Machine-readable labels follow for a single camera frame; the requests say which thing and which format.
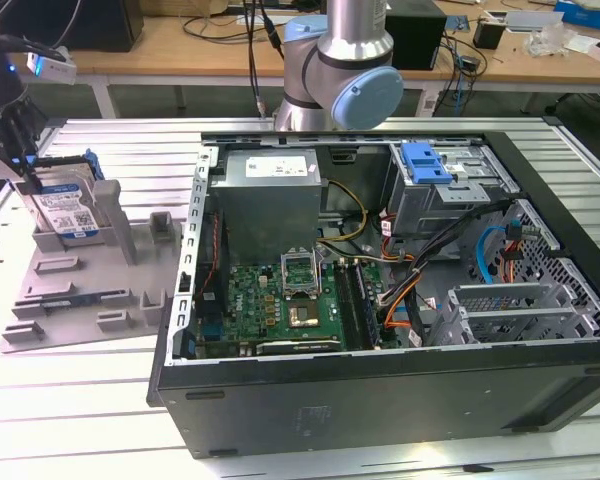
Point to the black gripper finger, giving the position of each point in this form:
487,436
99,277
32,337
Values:
27,130

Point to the hard disk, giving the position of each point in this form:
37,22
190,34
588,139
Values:
65,210

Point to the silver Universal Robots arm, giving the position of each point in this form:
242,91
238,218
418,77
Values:
350,40

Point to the grey metal disk bay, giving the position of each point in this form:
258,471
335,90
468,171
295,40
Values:
500,300

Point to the large black box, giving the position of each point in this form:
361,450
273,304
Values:
100,25

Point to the wooden workbench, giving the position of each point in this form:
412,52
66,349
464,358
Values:
155,50

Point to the grey plastic parts rack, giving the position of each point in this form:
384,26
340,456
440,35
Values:
110,280

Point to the grey power supply unit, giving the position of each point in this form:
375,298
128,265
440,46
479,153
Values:
265,210

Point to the green motherboard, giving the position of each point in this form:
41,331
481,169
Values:
255,310

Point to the CPU socket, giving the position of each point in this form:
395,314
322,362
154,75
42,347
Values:
305,316

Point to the black graphics card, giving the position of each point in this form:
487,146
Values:
297,346

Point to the black RAM slot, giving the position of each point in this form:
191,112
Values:
349,305

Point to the green RAM stick in slot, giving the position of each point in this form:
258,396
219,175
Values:
369,305

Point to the black speaker box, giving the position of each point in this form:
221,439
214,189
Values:
415,40

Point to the blue plastic drive latch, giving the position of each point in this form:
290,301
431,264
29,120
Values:
425,165

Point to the grey optical drive cage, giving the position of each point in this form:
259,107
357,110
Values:
430,205

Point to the black open PC case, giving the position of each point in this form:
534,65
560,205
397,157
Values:
380,400

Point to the small black box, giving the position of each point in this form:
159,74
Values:
487,35

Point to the clear plastic bag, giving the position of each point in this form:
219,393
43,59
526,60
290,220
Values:
547,40

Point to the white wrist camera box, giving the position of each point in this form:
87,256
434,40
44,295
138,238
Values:
55,67

